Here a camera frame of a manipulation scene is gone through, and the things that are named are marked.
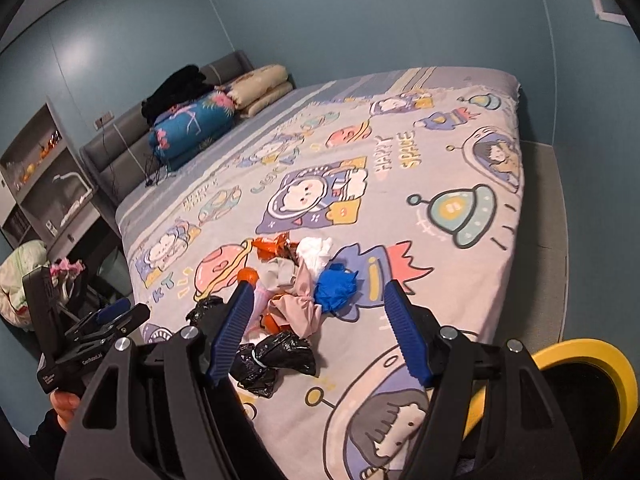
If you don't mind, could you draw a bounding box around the beige folded quilt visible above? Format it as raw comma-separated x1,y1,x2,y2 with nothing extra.
222,64,293,117

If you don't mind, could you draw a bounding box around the cartoon space bed sheet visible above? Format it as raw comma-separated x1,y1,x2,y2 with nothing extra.
116,67,524,479

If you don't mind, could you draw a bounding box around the grey bedside shelf unit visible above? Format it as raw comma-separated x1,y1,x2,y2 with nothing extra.
1,103,101,260

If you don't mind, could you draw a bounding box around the orange peel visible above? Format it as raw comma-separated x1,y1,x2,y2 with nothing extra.
236,266,259,287

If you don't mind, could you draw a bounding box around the orange snack wrapper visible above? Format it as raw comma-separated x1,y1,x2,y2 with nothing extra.
252,232,298,262

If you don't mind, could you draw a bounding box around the white crumpled tissue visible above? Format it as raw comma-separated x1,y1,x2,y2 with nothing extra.
296,236,333,280

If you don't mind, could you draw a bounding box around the black clothing pile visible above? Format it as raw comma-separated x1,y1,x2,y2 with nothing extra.
141,64,209,127

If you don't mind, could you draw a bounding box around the yellow rim trash bin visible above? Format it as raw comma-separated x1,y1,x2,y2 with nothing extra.
462,338,639,456

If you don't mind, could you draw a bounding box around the green white clothes pile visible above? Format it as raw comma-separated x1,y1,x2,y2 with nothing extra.
0,240,48,330

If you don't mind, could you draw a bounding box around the left hand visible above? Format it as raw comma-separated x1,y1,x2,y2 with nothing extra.
49,389,80,431

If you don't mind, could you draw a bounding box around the grey padded headboard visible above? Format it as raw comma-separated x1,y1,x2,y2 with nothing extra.
79,50,254,207

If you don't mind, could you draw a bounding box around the black plastic bag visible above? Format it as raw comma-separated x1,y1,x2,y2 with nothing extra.
230,332,317,399

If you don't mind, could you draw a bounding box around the pink cloth bundle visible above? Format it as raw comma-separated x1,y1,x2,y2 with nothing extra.
267,263,322,338

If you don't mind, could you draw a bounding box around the wall power socket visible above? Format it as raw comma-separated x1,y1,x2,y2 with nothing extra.
94,113,114,130

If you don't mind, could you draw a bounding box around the blue floral folded quilt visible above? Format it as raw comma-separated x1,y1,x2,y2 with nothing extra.
149,90,235,172

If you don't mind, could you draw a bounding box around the black charging cable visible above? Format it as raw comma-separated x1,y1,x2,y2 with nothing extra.
142,152,174,189

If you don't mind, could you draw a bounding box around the blue glove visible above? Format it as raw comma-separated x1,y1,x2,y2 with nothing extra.
314,262,358,314

